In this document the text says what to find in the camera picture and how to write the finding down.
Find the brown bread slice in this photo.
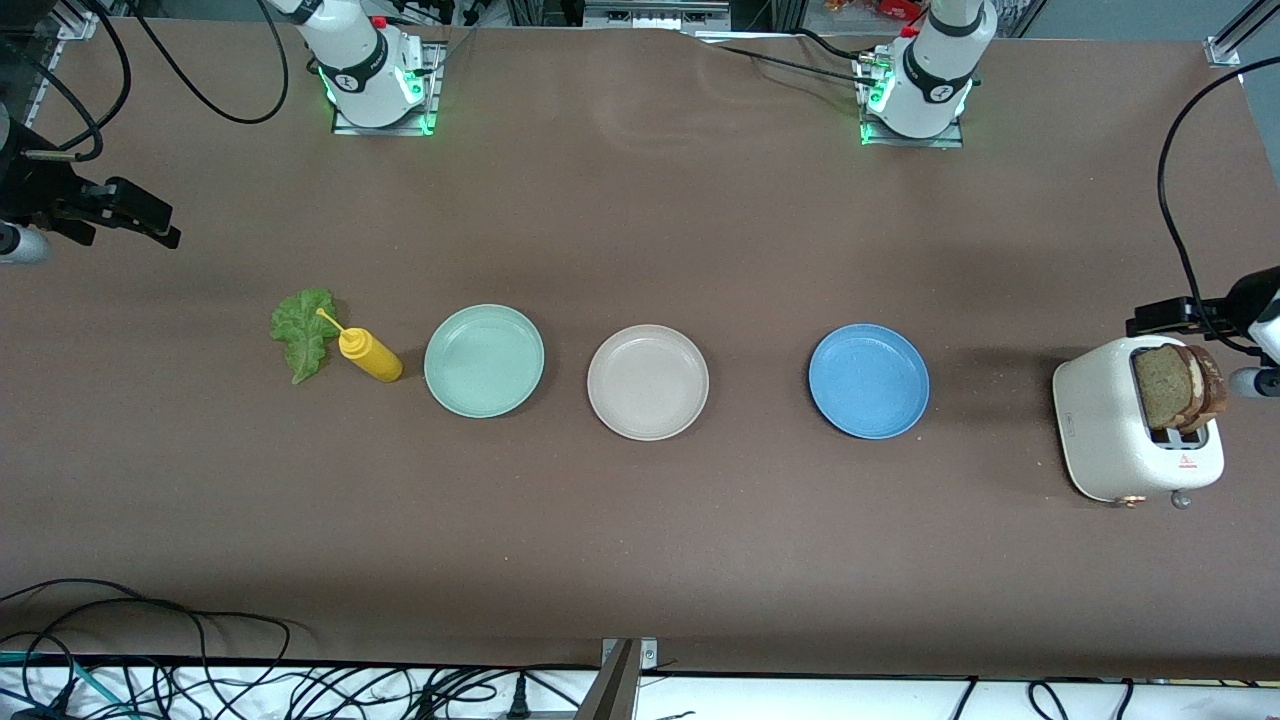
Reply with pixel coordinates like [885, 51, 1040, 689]
[1182, 345, 1229, 434]
[1131, 343, 1206, 433]

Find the green lettuce leaf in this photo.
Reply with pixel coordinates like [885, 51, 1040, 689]
[269, 288, 343, 386]

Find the yellow mustard squeeze bottle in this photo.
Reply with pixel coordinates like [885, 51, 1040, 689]
[316, 308, 404, 384]

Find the blue plate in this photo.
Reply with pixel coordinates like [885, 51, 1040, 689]
[808, 323, 931, 440]

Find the mint green plate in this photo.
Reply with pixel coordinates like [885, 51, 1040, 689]
[424, 304, 546, 419]

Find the beige plate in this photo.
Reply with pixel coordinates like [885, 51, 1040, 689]
[587, 324, 710, 442]

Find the white toaster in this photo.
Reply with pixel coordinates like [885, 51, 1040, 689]
[1051, 335, 1226, 510]

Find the red packet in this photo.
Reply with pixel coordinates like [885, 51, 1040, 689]
[825, 0, 926, 23]

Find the grey metal device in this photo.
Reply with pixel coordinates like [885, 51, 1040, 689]
[583, 0, 731, 33]

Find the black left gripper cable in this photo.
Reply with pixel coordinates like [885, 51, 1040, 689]
[1157, 55, 1280, 353]

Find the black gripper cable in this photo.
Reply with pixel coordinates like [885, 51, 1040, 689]
[20, 0, 133, 163]
[1157, 55, 1280, 353]

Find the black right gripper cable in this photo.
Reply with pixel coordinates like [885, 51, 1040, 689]
[20, 0, 133, 163]

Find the black looping cable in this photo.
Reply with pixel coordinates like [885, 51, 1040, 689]
[130, 0, 291, 126]

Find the aluminium frame profile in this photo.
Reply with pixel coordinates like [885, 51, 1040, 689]
[25, 0, 136, 126]
[1205, 0, 1263, 69]

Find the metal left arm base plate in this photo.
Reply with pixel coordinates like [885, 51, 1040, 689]
[856, 55, 967, 149]

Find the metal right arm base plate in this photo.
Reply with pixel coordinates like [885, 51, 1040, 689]
[332, 42, 447, 137]

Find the black floor cable loop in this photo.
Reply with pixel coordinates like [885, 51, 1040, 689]
[0, 578, 293, 666]

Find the black arm base cable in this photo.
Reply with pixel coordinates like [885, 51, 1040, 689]
[690, 38, 881, 91]
[790, 28, 891, 63]

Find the teal cable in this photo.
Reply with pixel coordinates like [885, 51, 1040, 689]
[0, 650, 136, 719]

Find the metal table bracket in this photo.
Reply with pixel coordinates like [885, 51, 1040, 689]
[575, 637, 661, 720]

